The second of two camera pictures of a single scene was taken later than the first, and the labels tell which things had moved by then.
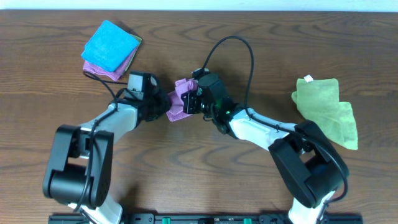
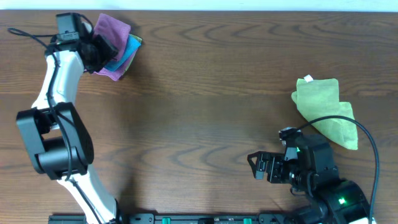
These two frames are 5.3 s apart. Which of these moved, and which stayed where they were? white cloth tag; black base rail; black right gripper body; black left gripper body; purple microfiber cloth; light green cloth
Moved: black right gripper body; purple microfiber cloth; black left gripper body
Stayed: light green cloth; black base rail; white cloth tag
